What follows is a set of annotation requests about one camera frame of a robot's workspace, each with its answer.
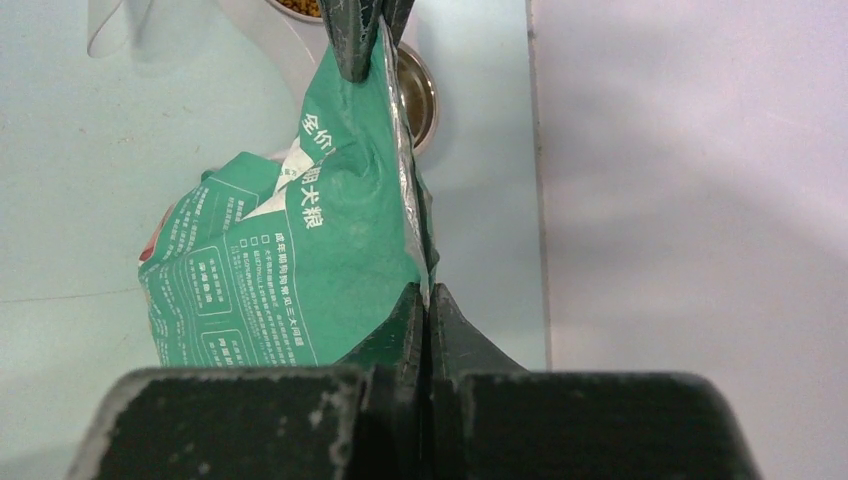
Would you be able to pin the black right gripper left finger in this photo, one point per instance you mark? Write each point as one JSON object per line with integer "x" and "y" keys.
{"x": 387, "y": 437}

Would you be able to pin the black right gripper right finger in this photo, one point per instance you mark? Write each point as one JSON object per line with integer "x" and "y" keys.
{"x": 457, "y": 347}

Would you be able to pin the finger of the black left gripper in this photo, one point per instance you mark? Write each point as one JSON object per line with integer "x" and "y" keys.
{"x": 351, "y": 26}
{"x": 396, "y": 14}

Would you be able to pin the teal pet food bag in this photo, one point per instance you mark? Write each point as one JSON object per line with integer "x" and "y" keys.
{"x": 293, "y": 262}

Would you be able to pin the clear plastic scoop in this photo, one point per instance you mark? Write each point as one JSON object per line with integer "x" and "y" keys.
{"x": 113, "y": 23}

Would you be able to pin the left steel bowl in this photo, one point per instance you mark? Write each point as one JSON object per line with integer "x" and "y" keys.
{"x": 296, "y": 17}

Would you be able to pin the steel bowl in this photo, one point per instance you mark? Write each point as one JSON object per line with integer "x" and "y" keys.
{"x": 296, "y": 17}
{"x": 419, "y": 97}

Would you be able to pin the brown kibble in left bowl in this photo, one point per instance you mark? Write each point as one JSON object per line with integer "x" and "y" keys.
{"x": 306, "y": 8}

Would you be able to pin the grey double bowl stand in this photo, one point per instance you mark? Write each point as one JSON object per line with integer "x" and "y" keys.
{"x": 296, "y": 49}

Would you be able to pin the right steel bowl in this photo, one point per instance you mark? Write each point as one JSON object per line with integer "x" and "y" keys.
{"x": 419, "y": 97}

